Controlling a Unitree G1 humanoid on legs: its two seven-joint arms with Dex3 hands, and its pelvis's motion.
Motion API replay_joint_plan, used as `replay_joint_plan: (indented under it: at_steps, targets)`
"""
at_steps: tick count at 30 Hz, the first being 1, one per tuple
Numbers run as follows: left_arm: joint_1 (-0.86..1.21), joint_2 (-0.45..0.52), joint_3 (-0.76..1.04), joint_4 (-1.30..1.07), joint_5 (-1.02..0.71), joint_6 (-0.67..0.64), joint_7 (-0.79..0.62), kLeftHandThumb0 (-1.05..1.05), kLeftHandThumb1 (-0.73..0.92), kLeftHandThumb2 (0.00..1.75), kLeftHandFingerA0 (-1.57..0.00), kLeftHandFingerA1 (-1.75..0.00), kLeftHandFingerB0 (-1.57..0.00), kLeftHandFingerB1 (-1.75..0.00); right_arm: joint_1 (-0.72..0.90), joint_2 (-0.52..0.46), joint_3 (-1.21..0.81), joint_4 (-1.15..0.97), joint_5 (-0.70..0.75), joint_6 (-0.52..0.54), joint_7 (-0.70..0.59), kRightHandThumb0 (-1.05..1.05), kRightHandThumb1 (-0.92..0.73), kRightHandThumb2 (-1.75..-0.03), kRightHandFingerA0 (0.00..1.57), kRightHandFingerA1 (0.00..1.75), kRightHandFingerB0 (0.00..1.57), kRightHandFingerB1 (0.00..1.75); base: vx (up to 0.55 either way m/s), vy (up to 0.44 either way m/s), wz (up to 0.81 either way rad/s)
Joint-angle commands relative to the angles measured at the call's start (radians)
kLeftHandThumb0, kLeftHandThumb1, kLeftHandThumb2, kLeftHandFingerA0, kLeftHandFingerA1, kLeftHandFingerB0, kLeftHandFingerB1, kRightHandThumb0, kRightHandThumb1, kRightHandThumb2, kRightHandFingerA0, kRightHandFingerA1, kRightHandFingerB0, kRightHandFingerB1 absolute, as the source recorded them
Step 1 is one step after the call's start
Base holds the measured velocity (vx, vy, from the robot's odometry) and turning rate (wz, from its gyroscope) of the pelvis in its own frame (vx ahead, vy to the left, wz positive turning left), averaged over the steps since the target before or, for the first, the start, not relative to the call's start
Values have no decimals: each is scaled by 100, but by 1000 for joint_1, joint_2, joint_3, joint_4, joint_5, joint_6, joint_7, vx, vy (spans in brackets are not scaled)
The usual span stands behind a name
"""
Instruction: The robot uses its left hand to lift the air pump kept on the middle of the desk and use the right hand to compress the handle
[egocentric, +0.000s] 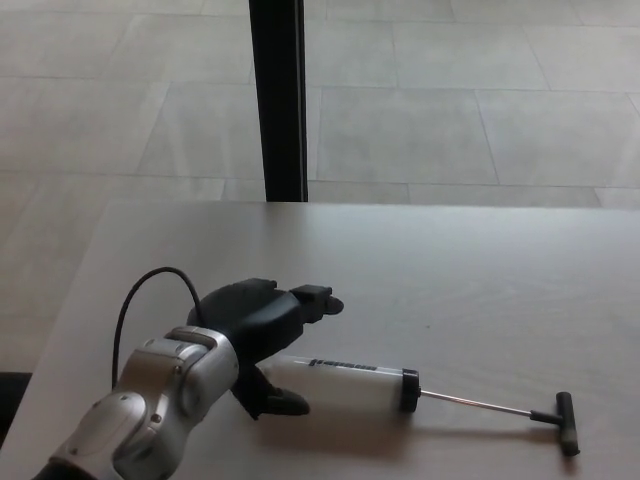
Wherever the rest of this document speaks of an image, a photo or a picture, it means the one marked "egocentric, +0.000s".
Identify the black vertical post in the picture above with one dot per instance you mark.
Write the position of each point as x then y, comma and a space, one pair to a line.
280, 100

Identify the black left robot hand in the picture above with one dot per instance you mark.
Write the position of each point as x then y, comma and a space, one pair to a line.
250, 315

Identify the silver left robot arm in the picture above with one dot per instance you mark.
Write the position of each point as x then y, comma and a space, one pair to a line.
160, 400

